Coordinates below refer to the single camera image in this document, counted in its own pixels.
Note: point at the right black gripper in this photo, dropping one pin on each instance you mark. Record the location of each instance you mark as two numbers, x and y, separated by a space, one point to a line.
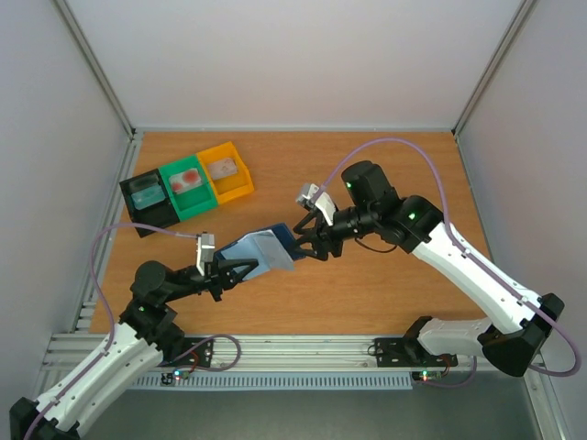
324 234

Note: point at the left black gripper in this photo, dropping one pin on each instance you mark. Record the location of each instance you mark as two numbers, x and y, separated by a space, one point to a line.
220 273

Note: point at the blue card holder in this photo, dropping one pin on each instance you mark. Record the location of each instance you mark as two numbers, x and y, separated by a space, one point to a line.
272 247

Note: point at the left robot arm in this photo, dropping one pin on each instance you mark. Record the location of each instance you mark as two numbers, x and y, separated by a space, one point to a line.
145 337

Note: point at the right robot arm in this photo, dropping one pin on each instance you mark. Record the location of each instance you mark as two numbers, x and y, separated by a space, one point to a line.
517 321

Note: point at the red white card in bin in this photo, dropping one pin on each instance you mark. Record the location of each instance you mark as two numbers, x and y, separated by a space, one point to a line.
185 181

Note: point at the card in yellow bin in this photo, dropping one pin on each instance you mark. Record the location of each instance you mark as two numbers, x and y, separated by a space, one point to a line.
222 168

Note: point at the teal card in black bin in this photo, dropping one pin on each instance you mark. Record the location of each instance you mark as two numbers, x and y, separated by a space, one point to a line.
147 197

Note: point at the green plastic bin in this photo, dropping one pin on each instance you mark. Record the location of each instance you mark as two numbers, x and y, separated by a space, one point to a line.
192 203

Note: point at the yellow plastic bin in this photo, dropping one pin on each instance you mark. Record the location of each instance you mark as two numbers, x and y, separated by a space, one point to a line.
229 177

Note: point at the black plastic bin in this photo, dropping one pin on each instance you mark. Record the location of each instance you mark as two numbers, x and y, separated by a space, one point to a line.
161 215

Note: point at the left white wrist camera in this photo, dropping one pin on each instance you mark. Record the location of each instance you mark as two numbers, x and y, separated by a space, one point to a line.
205 250

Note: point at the aluminium front rail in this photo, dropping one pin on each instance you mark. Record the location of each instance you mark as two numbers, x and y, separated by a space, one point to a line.
261 353

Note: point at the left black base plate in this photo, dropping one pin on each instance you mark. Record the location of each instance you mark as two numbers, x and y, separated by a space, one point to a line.
197 352

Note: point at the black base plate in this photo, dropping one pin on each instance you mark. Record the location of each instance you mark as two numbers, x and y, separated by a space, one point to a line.
197 352
396 352

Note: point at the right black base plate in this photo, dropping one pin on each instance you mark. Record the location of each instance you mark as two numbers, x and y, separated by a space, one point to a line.
396 352

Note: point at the grey slotted cable duct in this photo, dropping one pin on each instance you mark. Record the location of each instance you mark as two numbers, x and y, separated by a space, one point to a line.
277 381

